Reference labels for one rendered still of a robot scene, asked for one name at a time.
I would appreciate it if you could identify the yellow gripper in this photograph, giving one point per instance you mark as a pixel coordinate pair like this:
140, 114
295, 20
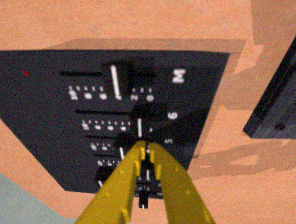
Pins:
113, 203

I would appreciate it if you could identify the black lighting desk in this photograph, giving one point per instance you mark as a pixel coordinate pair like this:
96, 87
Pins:
55, 102

